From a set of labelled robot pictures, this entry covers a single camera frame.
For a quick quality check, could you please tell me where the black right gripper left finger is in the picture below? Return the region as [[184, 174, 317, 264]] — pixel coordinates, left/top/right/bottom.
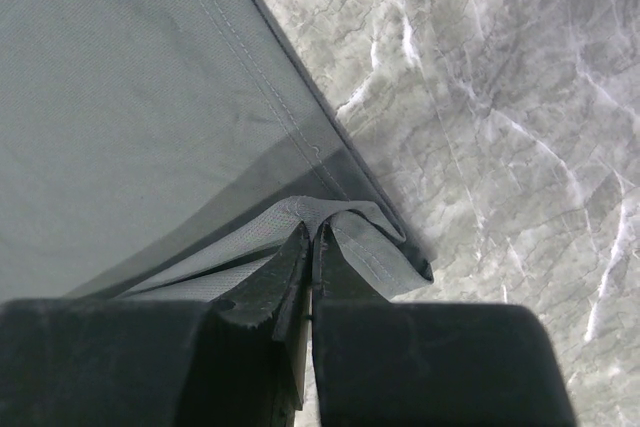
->
[[1, 226, 311, 426]]

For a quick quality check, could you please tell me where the dark grey t-shirt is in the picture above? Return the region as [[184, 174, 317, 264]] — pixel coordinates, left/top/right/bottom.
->
[[1, 0, 433, 300]]

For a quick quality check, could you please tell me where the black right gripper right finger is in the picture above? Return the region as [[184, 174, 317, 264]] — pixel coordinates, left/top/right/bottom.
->
[[311, 224, 577, 426]]

